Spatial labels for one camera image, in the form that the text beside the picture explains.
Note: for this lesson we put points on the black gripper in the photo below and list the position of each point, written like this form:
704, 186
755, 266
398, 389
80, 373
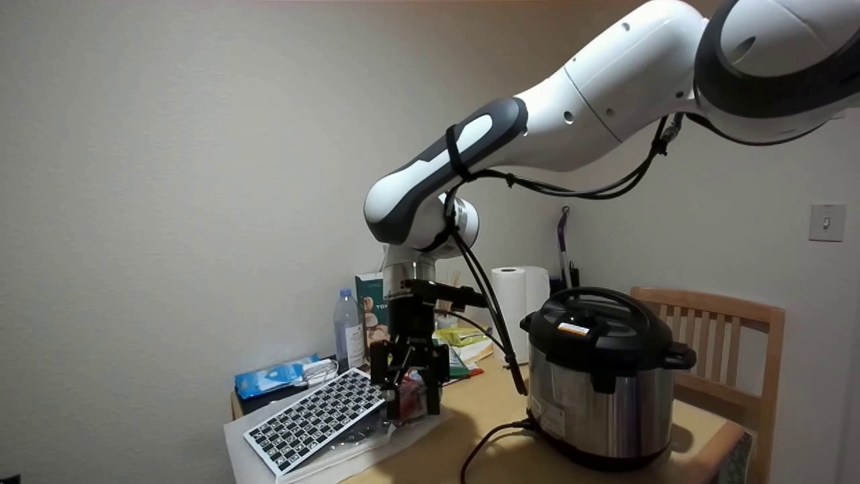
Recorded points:
411, 327

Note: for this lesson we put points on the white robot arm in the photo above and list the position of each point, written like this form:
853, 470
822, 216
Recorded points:
627, 91

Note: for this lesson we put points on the steel rice cooker black lid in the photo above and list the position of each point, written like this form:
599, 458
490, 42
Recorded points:
608, 393

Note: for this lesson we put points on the red snack package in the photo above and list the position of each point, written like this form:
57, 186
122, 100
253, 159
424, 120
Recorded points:
411, 393

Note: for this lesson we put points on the yellow green book stack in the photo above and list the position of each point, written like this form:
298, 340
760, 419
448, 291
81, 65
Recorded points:
467, 337

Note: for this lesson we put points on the clear plastic water bottle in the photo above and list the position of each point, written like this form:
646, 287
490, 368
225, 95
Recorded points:
347, 337

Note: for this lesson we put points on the checkerboard calibration board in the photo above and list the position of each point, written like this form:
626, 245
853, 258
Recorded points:
319, 422

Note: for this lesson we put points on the blue packet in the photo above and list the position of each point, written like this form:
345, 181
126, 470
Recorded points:
272, 380

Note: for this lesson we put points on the white paper towel roll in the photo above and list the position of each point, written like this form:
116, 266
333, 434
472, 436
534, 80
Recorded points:
519, 306

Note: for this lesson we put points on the dark upright utensil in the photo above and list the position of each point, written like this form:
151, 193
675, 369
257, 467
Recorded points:
562, 252

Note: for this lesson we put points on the wooden chair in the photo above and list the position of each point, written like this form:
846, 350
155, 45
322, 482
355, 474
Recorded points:
728, 346

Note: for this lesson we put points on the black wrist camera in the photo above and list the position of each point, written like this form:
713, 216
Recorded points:
448, 291

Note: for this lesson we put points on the white wall light switch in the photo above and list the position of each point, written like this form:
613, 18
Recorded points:
826, 221

